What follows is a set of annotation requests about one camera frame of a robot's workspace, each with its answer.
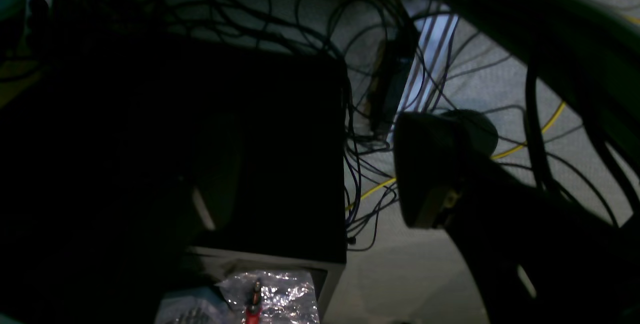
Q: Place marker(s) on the black computer box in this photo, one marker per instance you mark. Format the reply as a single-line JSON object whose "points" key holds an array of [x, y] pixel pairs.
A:
{"points": [[122, 156]]}

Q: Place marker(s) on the clear plastic bag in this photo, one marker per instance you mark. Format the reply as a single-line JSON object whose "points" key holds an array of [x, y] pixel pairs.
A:
{"points": [[250, 297]]}

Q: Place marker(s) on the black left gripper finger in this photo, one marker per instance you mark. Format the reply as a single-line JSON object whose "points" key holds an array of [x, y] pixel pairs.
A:
{"points": [[535, 257]]}

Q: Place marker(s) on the black power strip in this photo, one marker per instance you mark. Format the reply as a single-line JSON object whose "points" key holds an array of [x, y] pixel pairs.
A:
{"points": [[395, 59]]}

